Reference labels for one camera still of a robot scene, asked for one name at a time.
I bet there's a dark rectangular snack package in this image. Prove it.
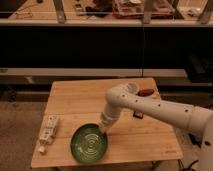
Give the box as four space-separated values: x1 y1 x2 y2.
133 111 143 119

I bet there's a wooden folding table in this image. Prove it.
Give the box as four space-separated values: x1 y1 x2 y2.
31 79 182 170

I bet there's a small white plug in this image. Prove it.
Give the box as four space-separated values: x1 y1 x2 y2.
38 146 46 155

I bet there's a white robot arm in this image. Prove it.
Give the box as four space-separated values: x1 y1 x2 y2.
99 82 213 171

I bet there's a white plastic cup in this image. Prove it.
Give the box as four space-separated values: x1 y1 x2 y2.
127 82 139 93

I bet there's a green ceramic bowl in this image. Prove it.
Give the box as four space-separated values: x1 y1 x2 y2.
70 123 108 164

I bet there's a black floor cable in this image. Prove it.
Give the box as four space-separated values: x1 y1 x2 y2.
177 159 201 171

